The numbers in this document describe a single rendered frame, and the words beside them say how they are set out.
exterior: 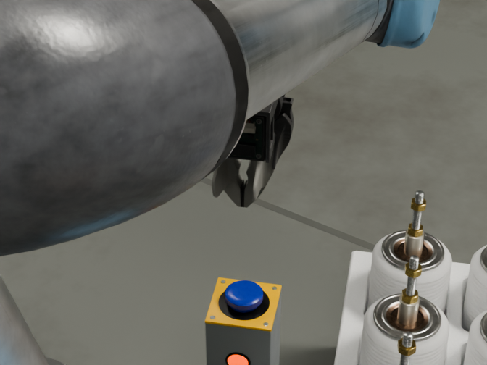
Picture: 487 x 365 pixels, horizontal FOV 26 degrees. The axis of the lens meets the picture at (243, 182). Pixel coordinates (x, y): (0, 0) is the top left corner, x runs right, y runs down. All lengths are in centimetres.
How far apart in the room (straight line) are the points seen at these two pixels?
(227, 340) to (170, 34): 75
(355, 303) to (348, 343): 7
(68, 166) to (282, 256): 131
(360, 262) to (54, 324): 47
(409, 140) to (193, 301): 57
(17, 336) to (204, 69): 25
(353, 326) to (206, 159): 90
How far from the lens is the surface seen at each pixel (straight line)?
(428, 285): 127
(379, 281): 129
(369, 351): 121
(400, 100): 206
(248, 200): 102
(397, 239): 131
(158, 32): 38
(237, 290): 111
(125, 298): 160
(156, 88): 37
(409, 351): 106
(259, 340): 110
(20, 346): 61
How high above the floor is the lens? 107
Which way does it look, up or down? 36 degrees down
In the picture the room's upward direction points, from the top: straight up
